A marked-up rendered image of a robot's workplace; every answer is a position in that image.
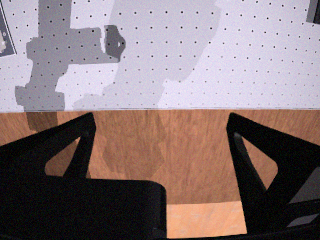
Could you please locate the white tube carrier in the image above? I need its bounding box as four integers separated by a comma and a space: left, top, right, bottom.
0, 30, 6, 51

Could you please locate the grey perforated base plate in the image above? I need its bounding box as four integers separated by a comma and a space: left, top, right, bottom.
0, 0, 320, 113

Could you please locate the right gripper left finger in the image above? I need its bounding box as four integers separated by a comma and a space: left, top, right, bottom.
0, 112, 96, 178

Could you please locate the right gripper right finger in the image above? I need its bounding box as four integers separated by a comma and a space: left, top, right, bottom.
226, 113, 320, 233

